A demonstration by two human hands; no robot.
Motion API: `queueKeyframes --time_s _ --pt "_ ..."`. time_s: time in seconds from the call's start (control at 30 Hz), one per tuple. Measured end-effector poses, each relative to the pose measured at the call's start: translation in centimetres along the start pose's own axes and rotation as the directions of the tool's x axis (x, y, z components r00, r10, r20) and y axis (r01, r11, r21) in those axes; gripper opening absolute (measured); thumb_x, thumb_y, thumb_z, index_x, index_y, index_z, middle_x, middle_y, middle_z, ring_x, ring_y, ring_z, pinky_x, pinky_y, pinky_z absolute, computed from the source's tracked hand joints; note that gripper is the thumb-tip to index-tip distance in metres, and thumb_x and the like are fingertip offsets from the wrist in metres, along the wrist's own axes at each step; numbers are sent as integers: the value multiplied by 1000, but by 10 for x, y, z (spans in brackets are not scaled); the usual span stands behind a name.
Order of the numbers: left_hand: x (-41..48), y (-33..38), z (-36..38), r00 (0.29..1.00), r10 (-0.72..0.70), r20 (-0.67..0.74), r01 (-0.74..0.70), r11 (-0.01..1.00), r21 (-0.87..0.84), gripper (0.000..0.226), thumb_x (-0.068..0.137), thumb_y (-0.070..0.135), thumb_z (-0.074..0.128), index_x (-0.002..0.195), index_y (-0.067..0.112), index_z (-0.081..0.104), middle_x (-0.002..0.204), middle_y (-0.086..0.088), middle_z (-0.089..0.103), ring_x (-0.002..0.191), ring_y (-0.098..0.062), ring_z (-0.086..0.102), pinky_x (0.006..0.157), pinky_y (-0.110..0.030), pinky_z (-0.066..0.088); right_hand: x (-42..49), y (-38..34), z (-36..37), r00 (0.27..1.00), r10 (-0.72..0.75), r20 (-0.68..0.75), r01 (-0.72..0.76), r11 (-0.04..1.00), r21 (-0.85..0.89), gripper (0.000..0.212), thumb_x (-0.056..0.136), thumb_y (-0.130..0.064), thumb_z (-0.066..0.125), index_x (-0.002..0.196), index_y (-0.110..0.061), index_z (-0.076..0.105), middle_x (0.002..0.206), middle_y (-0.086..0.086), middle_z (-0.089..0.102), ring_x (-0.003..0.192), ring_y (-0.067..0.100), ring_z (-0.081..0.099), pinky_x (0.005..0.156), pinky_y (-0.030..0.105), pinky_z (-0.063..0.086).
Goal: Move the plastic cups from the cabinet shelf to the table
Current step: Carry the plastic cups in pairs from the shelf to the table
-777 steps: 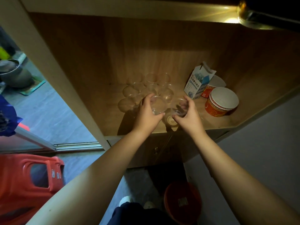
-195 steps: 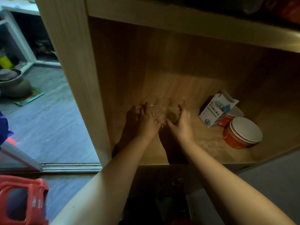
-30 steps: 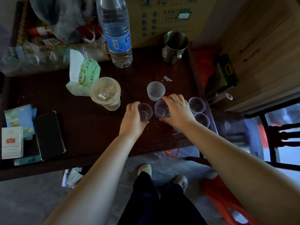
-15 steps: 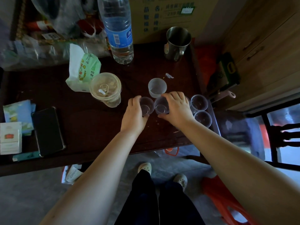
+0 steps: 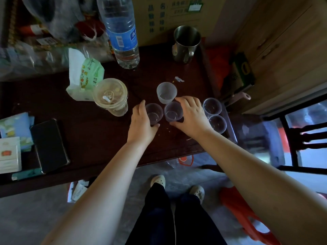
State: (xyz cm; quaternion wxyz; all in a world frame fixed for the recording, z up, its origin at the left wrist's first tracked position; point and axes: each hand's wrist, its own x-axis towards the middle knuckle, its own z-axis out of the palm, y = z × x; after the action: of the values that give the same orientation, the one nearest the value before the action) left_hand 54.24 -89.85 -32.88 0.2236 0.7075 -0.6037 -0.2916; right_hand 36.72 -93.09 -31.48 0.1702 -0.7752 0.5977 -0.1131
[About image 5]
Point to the black wooden chair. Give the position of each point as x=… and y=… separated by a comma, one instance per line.
x=296, y=140

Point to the green yellow carton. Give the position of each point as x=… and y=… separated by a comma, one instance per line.
x=240, y=72

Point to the clear water bottle blue label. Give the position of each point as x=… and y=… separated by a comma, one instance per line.
x=121, y=30

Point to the person's left beige shoe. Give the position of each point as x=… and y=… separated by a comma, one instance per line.
x=158, y=180

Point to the person's right leg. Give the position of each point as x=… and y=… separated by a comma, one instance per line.
x=196, y=221

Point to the small clear plastic cup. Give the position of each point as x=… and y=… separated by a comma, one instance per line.
x=172, y=112
x=154, y=115
x=218, y=124
x=212, y=107

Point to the person's left forearm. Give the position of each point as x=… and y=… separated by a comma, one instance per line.
x=102, y=196

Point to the person's right thumb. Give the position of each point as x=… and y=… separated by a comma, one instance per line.
x=176, y=122

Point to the person's left leg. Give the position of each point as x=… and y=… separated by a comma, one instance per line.
x=153, y=216

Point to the small white paper scrap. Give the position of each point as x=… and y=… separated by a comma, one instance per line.
x=178, y=79

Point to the person's left middle finger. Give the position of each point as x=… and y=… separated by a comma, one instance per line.
x=135, y=112

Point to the red plastic stool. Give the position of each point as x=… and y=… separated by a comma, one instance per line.
x=240, y=206

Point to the brown cardboard box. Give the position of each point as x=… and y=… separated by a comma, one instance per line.
x=163, y=15

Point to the white paper on floor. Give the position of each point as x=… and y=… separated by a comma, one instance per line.
x=78, y=191

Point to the person's right hand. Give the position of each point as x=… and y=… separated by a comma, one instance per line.
x=195, y=119

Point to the orange plastic bag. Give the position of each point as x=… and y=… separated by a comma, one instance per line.
x=218, y=61

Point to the stainless steel mug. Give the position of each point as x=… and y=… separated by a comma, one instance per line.
x=185, y=44

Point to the person's right beige shoe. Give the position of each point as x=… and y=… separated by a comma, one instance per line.
x=198, y=191

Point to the clear plastic bags pile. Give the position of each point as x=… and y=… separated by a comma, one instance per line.
x=38, y=35

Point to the person's right middle finger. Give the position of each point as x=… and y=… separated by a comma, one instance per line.
x=191, y=101

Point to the person's left thumb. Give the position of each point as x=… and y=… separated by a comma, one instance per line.
x=154, y=127

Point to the person's beige shoe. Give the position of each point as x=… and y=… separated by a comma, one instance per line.
x=158, y=180
x=198, y=191

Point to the teal flat case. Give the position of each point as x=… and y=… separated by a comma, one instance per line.
x=26, y=174

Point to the blue translucent plastic bag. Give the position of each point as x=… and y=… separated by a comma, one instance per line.
x=263, y=142

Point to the wooden cabinet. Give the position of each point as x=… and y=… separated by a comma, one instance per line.
x=286, y=48

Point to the person's leg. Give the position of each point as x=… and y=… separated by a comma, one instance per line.
x=196, y=221
x=153, y=216

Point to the person's right forearm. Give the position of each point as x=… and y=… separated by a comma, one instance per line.
x=255, y=181

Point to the white cigarette box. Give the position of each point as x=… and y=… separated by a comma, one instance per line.
x=9, y=155

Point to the lidded plastic drink cup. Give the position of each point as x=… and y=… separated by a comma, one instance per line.
x=110, y=96

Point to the blue paper packet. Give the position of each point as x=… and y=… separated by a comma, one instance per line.
x=16, y=126

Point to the green white tissue pack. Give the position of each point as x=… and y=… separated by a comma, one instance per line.
x=83, y=73

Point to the small frosted white plastic cup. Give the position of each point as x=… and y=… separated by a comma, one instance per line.
x=166, y=93

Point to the black smartphone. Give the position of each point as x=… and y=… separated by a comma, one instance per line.
x=49, y=145

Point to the person's left hand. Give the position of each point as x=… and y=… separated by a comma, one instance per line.
x=140, y=128

